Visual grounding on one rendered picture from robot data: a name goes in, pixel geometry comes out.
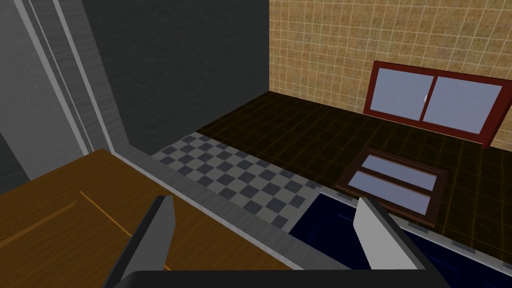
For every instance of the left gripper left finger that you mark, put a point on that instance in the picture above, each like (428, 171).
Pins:
(150, 240)

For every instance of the red framed window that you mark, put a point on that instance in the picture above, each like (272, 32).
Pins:
(436, 100)

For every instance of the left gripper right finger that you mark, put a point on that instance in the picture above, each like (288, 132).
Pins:
(384, 240)

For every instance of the dark brown framed window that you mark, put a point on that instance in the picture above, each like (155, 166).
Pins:
(396, 186)

